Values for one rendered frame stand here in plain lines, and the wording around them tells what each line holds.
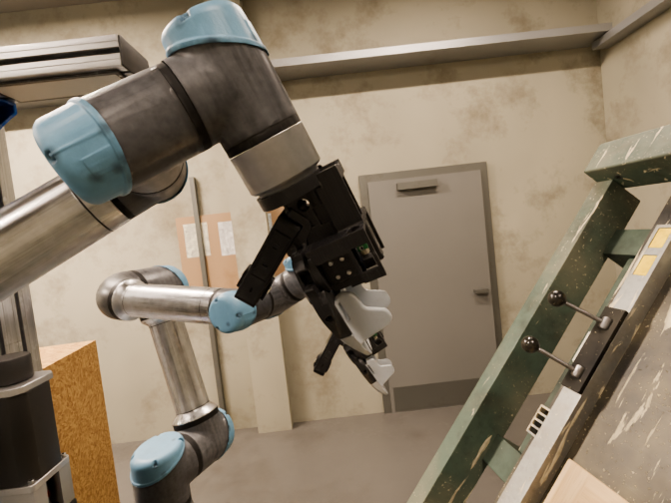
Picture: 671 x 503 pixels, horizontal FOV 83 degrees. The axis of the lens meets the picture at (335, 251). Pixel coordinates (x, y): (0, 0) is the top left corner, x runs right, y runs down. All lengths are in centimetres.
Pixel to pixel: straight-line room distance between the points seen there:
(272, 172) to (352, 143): 320
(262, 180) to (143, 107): 10
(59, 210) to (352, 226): 29
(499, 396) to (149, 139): 105
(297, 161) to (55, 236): 26
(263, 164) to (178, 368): 82
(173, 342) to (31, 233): 68
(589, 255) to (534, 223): 265
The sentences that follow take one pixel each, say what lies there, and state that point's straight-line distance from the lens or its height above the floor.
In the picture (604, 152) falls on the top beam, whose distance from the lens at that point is 134.
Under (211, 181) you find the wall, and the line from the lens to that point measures 362.
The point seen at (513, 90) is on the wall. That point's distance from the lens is 400.
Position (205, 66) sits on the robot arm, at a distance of 34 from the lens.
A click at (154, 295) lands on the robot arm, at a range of 89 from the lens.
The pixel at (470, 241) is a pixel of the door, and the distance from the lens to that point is 361.
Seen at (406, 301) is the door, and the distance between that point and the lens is 351.
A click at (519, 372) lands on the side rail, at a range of 119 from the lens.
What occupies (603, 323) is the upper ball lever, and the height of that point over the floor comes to 145.
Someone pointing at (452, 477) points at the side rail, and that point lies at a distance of 122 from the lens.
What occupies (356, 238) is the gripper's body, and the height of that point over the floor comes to 170.
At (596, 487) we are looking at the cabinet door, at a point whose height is 120.
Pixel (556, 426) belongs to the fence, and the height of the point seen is 125.
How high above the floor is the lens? 171
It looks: 3 degrees down
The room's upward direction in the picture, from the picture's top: 6 degrees counter-clockwise
